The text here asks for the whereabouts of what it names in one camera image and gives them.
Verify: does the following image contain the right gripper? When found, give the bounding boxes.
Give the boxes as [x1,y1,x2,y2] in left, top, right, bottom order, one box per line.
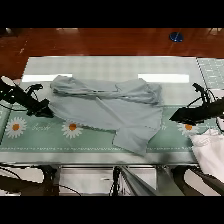
[169,105,205,126]

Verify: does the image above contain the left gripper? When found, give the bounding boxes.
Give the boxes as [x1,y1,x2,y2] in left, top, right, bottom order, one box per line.
[26,98,55,119]

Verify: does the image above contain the light grey-blue shirt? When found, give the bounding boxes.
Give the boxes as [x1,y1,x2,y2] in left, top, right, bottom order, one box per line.
[48,74,165,157]

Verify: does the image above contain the white garment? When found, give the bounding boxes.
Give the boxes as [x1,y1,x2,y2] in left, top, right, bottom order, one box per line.
[189,128,224,183]

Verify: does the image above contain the blue round disc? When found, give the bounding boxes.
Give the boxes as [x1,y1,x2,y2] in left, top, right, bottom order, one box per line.
[168,31,184,43]

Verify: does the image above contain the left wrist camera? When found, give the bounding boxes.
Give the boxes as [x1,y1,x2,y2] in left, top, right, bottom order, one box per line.
[24,83,44,101]

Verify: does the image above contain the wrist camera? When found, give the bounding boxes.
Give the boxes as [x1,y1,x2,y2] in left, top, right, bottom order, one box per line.
[192,82,210,106]
[24,83,44,101]

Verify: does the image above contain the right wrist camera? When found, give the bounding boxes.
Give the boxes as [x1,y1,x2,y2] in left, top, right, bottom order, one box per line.
[192,82,210,106]

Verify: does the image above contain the silver frame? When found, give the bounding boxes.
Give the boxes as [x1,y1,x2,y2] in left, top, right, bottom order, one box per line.
[0,162,224,197]

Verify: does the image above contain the black cable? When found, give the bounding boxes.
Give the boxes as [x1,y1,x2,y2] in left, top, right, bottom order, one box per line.
[58,184,83,197]

